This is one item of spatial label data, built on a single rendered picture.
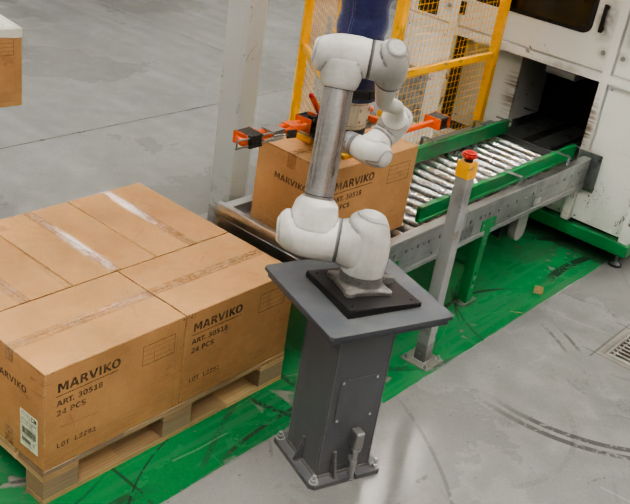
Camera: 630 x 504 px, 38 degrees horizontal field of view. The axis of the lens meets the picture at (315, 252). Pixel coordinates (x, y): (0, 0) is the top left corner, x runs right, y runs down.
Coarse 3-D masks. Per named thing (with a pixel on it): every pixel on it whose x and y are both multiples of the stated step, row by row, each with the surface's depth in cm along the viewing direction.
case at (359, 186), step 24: (264, 144) 389; (288, 144) 388; (312, 144) 392; (408, 144) 409; (264, 168) 392; (288, 168) 383; (360, 168) 383; (384, 168) 396; (408, 168) 411; (264, 192) 396; (288, 192) 386; (336, 192) 377; (360, 192) 390; (384, 192) 404; (408, 192) 419; (264, 216) 400
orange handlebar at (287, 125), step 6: (372, 108) 402; (288, 120) 370; (372, 120) 391; (432, 120) 398; (282, 126) 366; (288, 126) 369; (294, 126) 365; (300, 126) 369; (306, 126) 371; (414, 126) 388; (420, 126) 391; (426, 126) 394; (264, 132) 359; (408, 132) 385; (240, 138) 347; (264, 138) 354
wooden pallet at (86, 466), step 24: (240, 384) 390; (264, 384) 393; (192, 408) 371; (216, 408) 373; (144, 432) 354; (168, 432) 354; (24, 456) 315; (96, 456) 338; (120, 456) 340; (48, 480) 313; (72, 480) 323
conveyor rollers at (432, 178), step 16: (480, 144) 547; (496, 144) 550; (512, 144) 554; (432, 160) 509; (448, 160) 513; (480, 160) 520; (496, 160) 524; (512, 160) 528; (528, 160) 538; (416, 176) 485; (432, 176) 489; (448, 176) 492; (480, 176) 500; (416, 192) 466; (432, 192) 469; (448, 192) 473; (496, 192) 485; (416, 208) 454; (416, 224) 434
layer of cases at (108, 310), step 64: (128, 192) 418; (0, 256) 352; (64, 256) 359; (128, 256) 366; (192, 256) 374; (256, 256) 382; (0, 320) 315; (64, 320) 320; (128, 320) 326; (192, 320) 338; (256, 320) 369; (0, 384) 313; (64, 384) 300; (128, 384) 325; (192, 384) 354; (64, 448) 313
